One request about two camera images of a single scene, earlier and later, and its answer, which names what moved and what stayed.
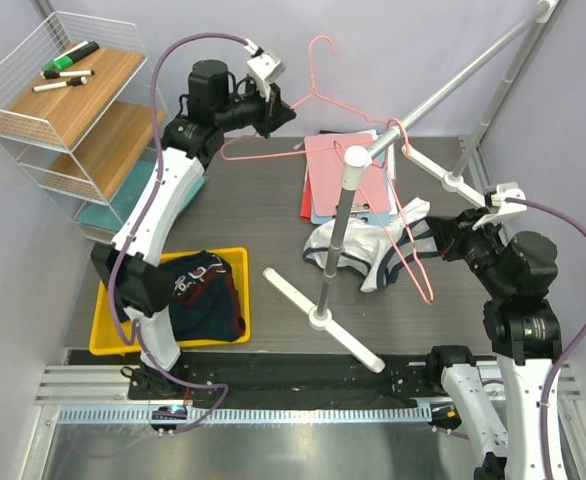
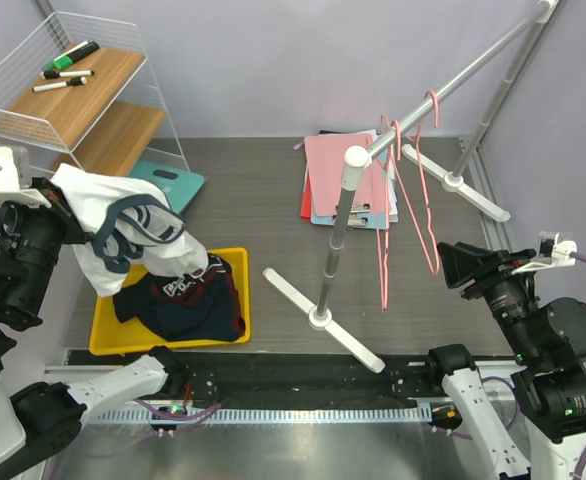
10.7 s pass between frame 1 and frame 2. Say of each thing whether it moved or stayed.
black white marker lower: stayed
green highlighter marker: stayed
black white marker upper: stayed
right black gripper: moved
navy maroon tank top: stayed
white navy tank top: moved
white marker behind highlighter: stayed
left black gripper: moved
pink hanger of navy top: moved
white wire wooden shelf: stayed
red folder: stayed
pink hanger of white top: moved
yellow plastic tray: stayed
